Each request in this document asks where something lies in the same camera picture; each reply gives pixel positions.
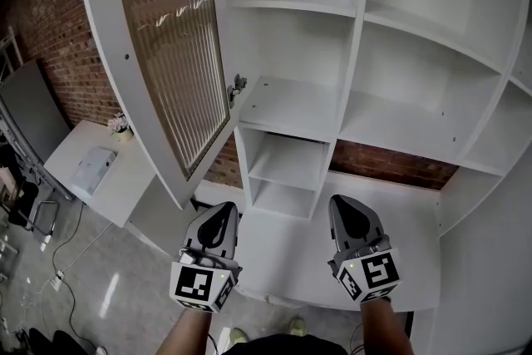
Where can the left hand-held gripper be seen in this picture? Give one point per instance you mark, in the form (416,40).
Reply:
(199,284)

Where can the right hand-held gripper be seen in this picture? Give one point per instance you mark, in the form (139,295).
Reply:
(370,274)

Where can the white cabinet door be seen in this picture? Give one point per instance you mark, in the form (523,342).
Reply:
(108,33)

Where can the person's left forearm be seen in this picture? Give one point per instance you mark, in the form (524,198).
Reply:
(183,332)

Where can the person's right forearm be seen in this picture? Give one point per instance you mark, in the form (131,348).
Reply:
(384,328)

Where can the white shelf cabinet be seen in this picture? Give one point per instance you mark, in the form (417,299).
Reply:
(282,253)

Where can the large grey panel board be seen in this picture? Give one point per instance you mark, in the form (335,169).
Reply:
(29,108)

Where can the person's left shoe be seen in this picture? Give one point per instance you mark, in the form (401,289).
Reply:
(239,335)

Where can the person's shoe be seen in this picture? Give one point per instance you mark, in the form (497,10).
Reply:
(297,326)
(239,335)

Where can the white side table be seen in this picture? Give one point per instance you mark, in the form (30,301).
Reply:
(124,178)

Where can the person's right shoe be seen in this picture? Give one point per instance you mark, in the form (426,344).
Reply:
(297,326)

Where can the person's black trousers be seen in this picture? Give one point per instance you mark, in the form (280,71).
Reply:
(287,347)

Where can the white flat box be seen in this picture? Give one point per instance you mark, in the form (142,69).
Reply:
(93,170)

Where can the pink flower pot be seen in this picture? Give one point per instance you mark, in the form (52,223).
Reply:
(122,133)

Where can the white power strip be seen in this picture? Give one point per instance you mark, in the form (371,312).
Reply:
(56,284)

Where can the black chair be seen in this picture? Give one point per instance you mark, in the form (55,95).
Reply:
(21,203)

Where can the white metal rack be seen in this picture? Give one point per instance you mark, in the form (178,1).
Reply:
(16,45)

